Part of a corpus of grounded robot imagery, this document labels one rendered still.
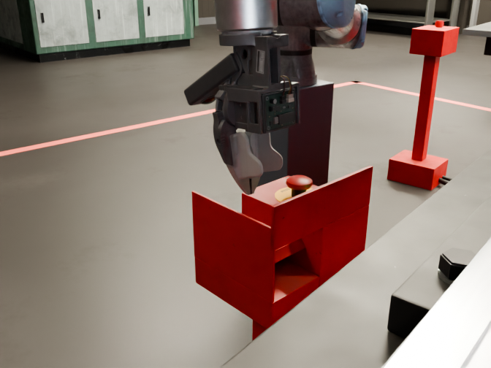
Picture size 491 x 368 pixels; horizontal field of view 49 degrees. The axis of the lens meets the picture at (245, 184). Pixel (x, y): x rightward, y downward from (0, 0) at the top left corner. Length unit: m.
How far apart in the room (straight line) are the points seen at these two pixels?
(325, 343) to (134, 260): 1.87
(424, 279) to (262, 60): 0.35
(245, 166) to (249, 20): 0.18
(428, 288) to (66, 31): 6.59
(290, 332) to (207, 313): 1.51
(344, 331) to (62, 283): 1.81
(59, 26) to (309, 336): 6.54
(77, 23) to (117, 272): 5.05
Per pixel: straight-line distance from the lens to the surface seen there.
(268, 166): 0.72
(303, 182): 0.79
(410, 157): 3.05
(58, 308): 2.01
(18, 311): 2.04
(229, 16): 0.65
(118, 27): 7.12
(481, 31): 1.00
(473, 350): 0.24
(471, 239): 0.46
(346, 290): 0.43
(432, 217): 0.56
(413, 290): 0.38
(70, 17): 6.87
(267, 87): 0.64
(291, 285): 0.74
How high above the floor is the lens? 1.11
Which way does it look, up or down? 23 degrees down
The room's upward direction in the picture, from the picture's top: straight up
